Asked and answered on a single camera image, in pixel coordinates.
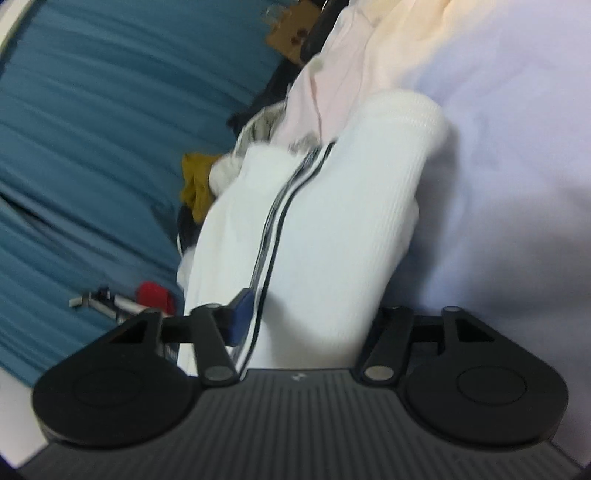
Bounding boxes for pastel bedsheet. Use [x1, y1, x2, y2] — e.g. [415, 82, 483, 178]
[272, 0, 591, 462]

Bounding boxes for off-white garment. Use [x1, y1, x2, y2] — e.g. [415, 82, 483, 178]
[210, 156, 246, 193]

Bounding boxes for blue curtain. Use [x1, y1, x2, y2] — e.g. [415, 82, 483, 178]
[0, 196, 188, 386]
[0, 0, 298, 250]

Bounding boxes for garment steamer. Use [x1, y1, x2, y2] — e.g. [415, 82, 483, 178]
[69, 286, 145, 325]

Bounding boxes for white sweatpants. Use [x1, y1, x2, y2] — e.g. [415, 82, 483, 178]
[177, 90, 451, 370]

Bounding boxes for dark crumpled clothes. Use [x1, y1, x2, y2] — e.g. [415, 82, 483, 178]
[226, 58, 308, 132]

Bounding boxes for black clothes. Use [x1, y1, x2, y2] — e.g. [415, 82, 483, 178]
[174, 203, 206, 252]

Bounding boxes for grey-white garment with dark band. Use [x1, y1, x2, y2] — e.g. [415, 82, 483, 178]
[231, 104, 293, 156]

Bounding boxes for brown paper bag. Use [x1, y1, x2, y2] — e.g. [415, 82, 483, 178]
[265, 0, 325, 64]

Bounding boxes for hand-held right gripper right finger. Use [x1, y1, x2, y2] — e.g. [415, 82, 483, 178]
[359, 305, 499, 385]

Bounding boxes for mustard yellow cloth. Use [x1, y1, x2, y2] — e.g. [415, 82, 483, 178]
[180, 153, 223, 223]

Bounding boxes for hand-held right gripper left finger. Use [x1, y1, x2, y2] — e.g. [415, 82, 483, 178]
[106, 287, 254, 387]

